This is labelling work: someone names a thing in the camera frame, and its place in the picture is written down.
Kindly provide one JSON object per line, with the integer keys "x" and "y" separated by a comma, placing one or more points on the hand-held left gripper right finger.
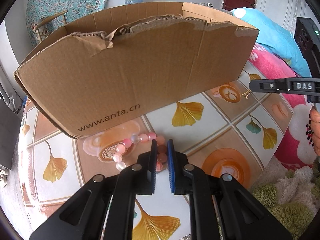
{"x": 171, "y": 166}

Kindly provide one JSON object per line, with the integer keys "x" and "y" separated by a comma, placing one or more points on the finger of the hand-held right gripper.
{"x": 272, "y": 85}

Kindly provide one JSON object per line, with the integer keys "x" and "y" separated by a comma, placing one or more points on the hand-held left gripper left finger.
{"x": 153, "y": 166}

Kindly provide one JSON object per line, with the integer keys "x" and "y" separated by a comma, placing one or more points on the torn brown cardboard box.
{"x": 125, "y": 80}

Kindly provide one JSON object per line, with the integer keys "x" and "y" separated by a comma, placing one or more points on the person's right hand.
{"x": 316, "y": 130}

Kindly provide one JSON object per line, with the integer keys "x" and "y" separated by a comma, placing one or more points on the pink floral blanket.
{"x": 275, "y": 62}

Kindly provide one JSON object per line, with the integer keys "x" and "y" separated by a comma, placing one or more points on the blue pillow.
{"x": 270, "y": 35}

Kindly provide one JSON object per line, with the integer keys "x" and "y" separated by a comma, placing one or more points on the ginkgo leaf print tablecloth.
{"x": 225, "y": 130}

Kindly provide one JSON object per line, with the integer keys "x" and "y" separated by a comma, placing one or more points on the white green fluffy cloth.
{"x": 287, "y": 200}

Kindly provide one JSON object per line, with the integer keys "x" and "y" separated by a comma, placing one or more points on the black flat screen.
{"x": 7, "y": 135}

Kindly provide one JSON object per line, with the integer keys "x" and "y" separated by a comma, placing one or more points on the pale slipper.
{"x": 3, "y": 170}
{"x": 3, "y": 181}

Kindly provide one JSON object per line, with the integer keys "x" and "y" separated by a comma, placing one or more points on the grey curtain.
{"x": 10, "y": 95}

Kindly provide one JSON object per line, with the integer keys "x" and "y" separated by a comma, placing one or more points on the wooden chair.
{"x": 51, "y": 18}

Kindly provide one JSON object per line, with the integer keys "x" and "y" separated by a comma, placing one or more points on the teal floral cloth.
{"x": 75, "y": 0}

